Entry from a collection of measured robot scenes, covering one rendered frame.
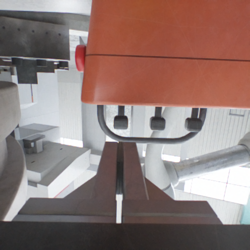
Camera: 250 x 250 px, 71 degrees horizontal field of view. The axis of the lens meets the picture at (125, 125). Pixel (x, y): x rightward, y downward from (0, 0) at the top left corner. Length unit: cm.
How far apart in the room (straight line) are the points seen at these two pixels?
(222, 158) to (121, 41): 86
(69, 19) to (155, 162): 112
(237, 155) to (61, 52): 118
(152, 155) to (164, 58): 51
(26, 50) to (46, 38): 15
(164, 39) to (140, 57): 3
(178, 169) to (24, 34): 116
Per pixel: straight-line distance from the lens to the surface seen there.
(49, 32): 131
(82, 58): 23
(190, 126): 28
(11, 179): 155
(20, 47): 130
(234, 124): 1416
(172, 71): 18
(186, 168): 92
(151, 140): 33
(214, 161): 96
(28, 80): 141
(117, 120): 25
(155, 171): 68
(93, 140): 378
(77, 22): 143
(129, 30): 19
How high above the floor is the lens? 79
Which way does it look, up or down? 14 degrees up
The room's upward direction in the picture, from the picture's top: 178 degrees counter-clockwise
